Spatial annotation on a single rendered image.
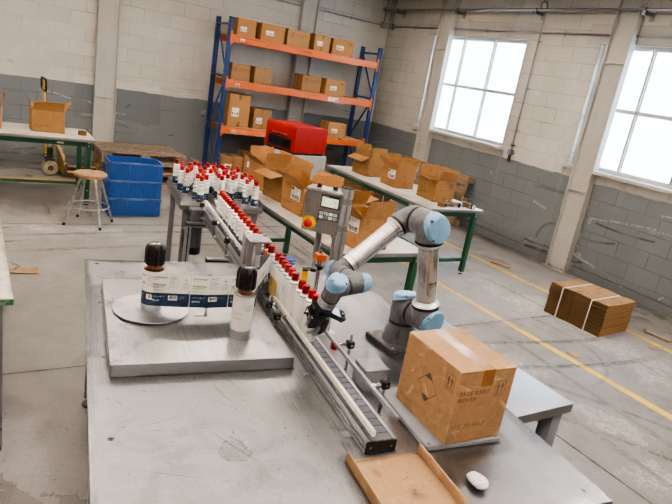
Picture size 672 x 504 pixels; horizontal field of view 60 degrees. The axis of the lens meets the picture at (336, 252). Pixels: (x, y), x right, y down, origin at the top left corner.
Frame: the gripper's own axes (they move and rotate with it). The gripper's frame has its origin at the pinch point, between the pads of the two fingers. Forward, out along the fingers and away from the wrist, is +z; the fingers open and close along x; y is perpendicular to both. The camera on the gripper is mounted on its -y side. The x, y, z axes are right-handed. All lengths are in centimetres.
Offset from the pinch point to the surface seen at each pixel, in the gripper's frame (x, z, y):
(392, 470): 69, -28, 1
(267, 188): -265, 163, -72
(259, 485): 67, -27, 42
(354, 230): -141, 84, -93
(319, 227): -40.3, -20.3, -5.1
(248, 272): -17.5, -16.8, 29.2
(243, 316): -7.8, -1.2, 29.1
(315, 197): -48, -30, -2
